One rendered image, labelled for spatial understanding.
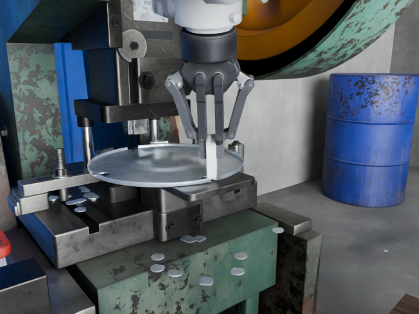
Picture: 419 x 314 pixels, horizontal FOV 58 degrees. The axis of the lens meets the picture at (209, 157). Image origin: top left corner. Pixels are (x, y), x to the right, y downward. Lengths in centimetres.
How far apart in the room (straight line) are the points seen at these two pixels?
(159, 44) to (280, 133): 223
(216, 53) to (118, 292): 38
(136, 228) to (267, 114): 215
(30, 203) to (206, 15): 46
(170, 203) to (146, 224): 6
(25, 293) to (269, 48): 72
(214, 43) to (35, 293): 39
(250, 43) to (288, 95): 193
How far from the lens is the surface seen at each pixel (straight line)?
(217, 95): 54
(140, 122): 80
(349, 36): 86
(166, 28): 76
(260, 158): 279
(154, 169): 67
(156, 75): 71
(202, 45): 50
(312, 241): 82
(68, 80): 195
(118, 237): 70
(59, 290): 64
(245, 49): 102
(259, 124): 273
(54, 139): 95
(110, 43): 67
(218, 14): 48
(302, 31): 90
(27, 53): 92
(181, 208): 71
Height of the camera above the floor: 97
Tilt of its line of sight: 14 degrees down
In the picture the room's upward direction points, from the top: straight up
